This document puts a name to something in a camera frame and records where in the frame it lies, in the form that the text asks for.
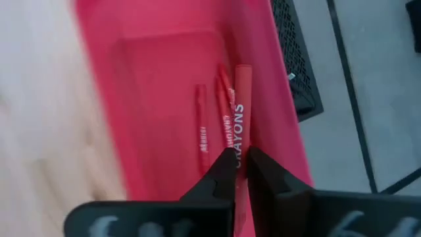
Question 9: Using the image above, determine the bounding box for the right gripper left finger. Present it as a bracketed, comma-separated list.
[64, 147, 237, 237]

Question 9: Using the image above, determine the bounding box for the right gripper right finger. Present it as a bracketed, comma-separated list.
[249, 147, 421, 237]

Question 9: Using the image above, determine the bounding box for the red crayon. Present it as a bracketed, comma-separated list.
[196, 84, 211, 175]
[214, 64, 236, 149]
[234, 64, 254, 237]

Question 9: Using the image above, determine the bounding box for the red plastic bin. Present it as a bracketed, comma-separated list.
[72, 0, 314, 237]

